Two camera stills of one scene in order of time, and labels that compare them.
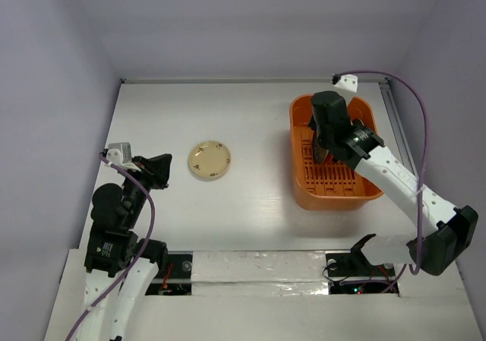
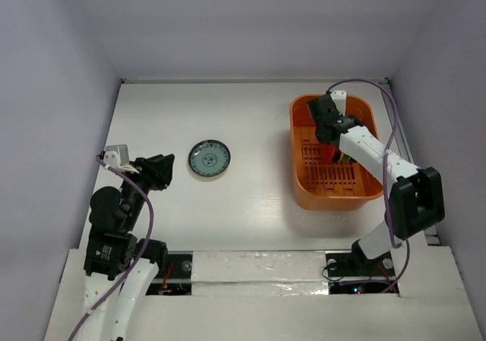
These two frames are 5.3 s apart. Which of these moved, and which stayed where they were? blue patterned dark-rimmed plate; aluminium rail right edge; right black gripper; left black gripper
Moved: blue patterned dark-rimmed plate
Stayed: aluminium rail right edge; right black gripper; left black gripper
